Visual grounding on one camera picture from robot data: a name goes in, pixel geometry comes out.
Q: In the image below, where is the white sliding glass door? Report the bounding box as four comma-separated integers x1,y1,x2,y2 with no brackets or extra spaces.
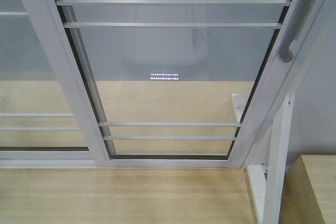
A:
22,0,306,168

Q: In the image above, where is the white fixed glass door panel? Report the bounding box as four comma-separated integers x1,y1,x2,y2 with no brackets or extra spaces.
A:
0,0,98,161

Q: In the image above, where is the white front support bracket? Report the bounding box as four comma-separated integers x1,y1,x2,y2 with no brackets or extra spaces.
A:
247,93,295,223

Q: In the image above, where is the white rear support bracket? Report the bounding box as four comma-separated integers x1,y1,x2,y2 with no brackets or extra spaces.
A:
232,90,251,123

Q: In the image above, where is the white door frame post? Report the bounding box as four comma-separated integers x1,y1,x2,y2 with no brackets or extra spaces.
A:
246,0,335,167

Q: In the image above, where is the aluminium floor door track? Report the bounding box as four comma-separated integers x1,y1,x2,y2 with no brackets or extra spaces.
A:
1,159,98,169

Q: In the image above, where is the grey door handle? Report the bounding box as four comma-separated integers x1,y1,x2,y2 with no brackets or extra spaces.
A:
278,0,314,63

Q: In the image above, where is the white support bracket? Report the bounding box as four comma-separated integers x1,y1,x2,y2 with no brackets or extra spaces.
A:
232,90,251,123
247,93,295,223

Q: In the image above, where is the light wooden platform board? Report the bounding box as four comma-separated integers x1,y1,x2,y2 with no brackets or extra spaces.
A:
1,81,255,223

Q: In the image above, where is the light wooden box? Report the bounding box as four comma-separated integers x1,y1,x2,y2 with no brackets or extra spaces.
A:
279,155,335,223

